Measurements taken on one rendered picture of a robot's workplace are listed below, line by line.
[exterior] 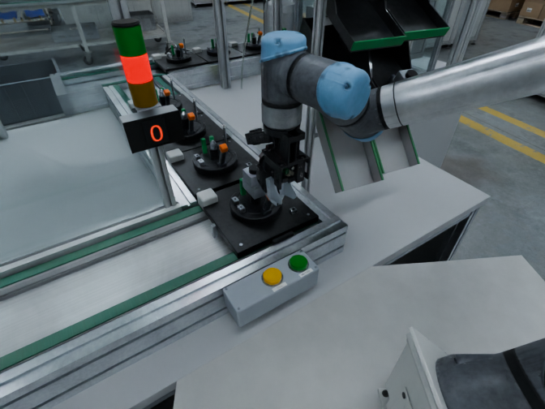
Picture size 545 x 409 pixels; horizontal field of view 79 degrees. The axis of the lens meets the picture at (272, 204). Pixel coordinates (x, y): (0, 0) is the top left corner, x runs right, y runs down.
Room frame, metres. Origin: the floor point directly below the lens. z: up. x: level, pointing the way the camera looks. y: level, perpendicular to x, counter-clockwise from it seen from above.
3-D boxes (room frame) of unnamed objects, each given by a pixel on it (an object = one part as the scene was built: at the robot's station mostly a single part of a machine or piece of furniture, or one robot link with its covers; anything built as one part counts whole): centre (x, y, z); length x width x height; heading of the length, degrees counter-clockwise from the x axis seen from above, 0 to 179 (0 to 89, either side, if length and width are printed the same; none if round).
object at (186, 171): (0.89, 0.18, 1.01); 0.24 x 0.24 x 0.13; 33
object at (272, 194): (0.57, -0.01, 1.10); 0.06 x 0.03 x 0.09; 32
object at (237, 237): (0.68, 0.04, 0.96); 0.24 x 0.24 x 0.02; 33
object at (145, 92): (0.67, 0.27, 1.28); 0.05 x 0.05 x 0.05
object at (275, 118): (0.58, -0.02, 1.28); 0.08 x 0.08 x 0.05
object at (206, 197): (0.71, 0.18, 0.97); 0.05 x 0.05 x 0.04; 33
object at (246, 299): (0.45, 0.00, 0.93); 0.21 x 0.07 x 0.06; 123
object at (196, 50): (2.09, 0.32, 1.01); 0.24 x 0.24 x 0.13; 33
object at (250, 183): (0.69, 0.05, 1.06); 0.08 x 0.04 x 0.07; 32
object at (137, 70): (0.67, 0.27, 1.33); 0.05 x 0.05 x 0.05
